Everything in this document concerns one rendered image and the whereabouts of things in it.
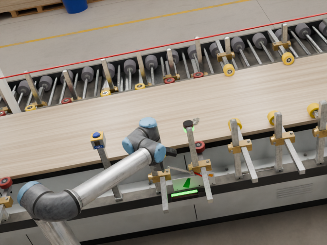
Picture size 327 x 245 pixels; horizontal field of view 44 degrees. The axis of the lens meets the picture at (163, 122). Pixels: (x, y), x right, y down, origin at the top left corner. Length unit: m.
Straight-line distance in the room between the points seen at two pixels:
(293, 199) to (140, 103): 1.33
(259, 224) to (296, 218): 0.28
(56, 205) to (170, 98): 1.56
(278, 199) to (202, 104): 0.90
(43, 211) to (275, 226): 1.98
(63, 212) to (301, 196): 1.98
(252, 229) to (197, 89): 1.12
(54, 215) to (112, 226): 1.50
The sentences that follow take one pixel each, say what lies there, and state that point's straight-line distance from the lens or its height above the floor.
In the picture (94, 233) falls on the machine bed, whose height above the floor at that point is 0.17.
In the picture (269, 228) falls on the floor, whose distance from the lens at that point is 3.18.
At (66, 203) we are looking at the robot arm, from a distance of 1.63.
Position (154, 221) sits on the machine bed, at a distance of 3.08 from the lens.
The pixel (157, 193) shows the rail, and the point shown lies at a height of 0.71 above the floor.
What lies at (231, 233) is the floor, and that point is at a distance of 3.15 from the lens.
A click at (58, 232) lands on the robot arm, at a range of 1.86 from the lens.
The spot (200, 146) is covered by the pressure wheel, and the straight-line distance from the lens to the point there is 2.48.
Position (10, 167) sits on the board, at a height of 0.90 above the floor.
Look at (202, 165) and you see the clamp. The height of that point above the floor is 0.87.
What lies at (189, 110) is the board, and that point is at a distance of 2.80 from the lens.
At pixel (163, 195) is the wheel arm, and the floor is 0.84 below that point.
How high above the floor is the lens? 2.53
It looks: 37 degrees down
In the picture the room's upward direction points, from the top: 13 degrees counter-clockwise
